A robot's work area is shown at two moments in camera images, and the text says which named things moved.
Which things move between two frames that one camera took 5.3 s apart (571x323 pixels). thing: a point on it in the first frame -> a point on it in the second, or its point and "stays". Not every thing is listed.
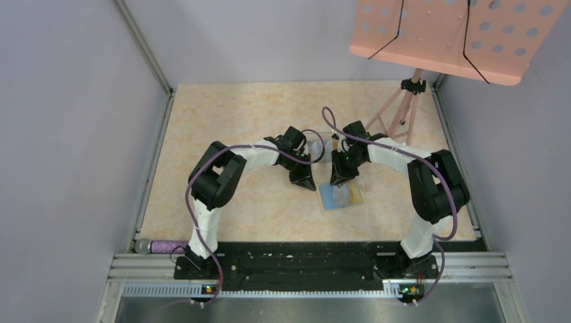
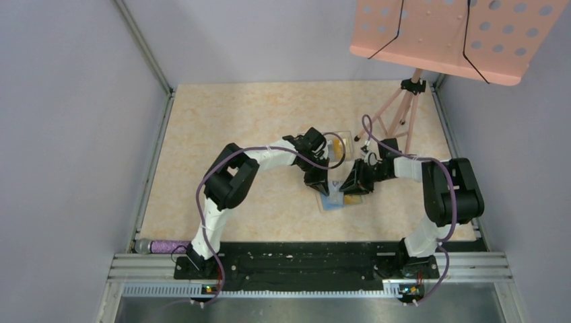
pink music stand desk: (488, 40) stays
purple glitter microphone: (144, 246) stays
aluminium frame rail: (458, 275) stays
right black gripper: (339, 174) -> (356, 183)
